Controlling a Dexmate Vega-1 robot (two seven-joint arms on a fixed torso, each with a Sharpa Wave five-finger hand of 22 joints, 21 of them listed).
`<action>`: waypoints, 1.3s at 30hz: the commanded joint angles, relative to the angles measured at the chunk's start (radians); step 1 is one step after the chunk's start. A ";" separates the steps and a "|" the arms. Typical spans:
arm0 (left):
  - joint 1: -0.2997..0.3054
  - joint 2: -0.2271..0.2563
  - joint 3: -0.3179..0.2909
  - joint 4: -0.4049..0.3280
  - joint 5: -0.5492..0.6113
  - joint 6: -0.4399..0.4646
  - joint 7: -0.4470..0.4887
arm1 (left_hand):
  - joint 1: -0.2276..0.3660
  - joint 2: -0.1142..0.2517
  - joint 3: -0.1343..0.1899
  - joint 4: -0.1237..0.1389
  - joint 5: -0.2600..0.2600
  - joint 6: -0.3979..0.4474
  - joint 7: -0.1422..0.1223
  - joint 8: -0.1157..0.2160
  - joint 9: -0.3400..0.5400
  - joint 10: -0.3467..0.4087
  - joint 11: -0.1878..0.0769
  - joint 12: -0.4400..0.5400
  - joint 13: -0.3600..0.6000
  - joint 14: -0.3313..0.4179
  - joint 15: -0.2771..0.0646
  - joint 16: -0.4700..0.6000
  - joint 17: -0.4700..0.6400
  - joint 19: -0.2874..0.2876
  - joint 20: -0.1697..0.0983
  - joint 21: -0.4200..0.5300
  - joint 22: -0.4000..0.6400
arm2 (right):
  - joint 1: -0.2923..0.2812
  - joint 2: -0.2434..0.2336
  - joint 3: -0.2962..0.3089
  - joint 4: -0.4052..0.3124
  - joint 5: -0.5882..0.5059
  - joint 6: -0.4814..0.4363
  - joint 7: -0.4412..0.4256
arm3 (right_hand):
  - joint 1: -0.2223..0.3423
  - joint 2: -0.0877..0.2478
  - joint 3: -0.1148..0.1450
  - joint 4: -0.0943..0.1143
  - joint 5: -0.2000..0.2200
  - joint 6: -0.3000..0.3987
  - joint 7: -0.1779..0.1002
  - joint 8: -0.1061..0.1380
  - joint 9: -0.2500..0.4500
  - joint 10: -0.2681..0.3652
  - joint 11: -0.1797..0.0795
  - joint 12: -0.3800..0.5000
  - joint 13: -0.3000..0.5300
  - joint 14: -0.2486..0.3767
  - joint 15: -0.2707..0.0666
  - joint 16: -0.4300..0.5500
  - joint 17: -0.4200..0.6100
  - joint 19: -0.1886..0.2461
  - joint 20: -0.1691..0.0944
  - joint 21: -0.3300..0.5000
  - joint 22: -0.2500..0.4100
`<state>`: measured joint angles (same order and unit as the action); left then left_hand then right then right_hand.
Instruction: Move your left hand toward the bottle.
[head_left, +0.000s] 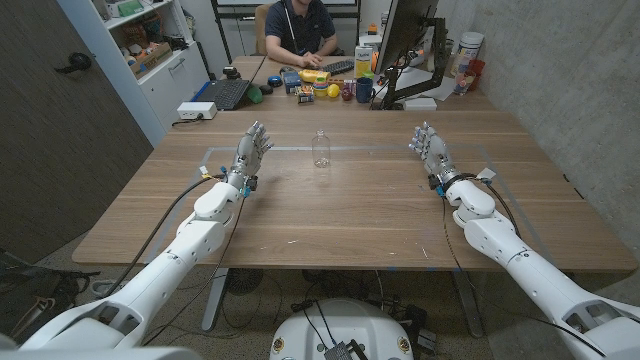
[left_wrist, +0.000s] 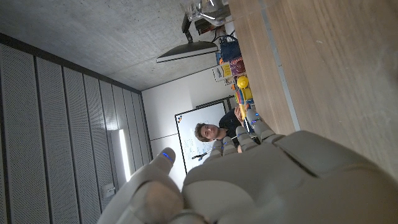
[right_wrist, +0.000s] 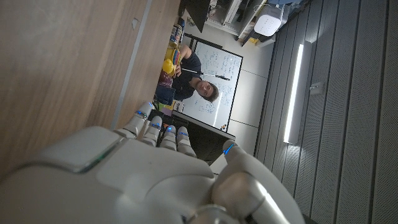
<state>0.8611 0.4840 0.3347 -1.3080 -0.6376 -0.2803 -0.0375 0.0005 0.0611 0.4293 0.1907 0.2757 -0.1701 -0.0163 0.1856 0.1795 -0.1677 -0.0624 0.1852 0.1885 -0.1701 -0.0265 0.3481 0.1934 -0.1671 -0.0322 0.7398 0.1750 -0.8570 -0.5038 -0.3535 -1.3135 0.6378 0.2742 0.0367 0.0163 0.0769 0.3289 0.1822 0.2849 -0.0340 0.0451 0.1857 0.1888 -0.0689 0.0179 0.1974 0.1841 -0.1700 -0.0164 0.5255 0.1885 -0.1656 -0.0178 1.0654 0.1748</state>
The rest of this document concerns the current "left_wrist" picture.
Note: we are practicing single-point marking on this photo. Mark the rainbow striped toy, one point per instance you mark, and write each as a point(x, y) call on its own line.
point(238, 97)

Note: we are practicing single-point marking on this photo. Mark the dark blue bag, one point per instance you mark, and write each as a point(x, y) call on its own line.
point(230, 49)

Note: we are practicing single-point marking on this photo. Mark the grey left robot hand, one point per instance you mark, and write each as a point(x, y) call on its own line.
point(255, 180)

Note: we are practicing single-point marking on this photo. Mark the black box with orange print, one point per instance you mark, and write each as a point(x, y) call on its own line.
point(205, 26)

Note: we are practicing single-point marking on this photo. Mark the black framed whiteboard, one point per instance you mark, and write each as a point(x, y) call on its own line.
point(192, 124)

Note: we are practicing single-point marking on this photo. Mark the white and yellow snack box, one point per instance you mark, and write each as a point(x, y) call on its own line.
point(224, 71)

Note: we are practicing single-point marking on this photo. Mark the man in dark shirt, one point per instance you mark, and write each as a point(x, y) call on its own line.
point(230, 124)

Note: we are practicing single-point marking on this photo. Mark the clear plastic bottle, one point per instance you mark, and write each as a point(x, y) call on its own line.
point(214, 11)

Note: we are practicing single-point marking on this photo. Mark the small grey ceiling sensor box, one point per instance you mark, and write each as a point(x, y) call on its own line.
point(109, 190)

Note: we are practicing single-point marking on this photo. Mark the black flat monitor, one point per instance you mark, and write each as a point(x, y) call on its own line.
point(189, 50)

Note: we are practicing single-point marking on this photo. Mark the long white ceiling light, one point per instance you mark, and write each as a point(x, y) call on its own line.
point(125, 155)

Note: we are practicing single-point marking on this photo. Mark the purple snack packet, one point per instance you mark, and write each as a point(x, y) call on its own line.
point(237, 66)

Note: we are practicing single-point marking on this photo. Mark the yellow plastic toy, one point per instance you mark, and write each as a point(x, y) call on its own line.
point(243, 83)

